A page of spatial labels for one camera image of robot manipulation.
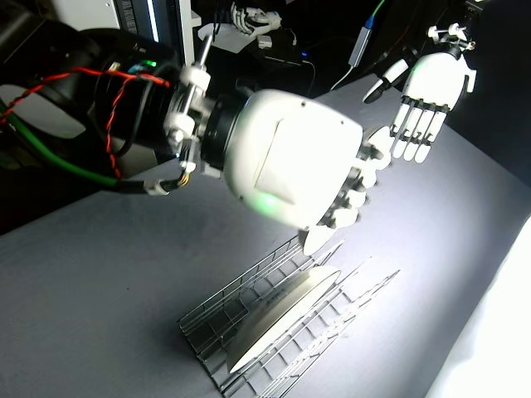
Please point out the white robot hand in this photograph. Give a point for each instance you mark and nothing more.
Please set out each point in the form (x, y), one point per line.
(290, 157)
(439, 79)

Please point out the white round plate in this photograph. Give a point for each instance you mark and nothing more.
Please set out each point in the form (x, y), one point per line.
(282, 315)

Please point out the white skeleton hand model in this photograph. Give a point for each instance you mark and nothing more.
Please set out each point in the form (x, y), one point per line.
(265, 18)

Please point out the grey usb adapter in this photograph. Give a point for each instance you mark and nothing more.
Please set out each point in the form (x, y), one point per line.
(359, 45)

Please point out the black box with blue light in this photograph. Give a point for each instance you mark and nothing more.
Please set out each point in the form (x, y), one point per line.
(286, 56)

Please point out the small white adapter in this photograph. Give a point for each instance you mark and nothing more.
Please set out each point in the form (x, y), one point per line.
(264, 41)

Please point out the white flat board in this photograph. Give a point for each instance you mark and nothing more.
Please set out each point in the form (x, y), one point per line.
(224, 39)

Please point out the grey table cloth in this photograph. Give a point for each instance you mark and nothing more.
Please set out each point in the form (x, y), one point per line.
(103, 290)

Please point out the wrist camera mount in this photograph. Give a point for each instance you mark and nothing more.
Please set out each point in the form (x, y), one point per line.
(211, 170)

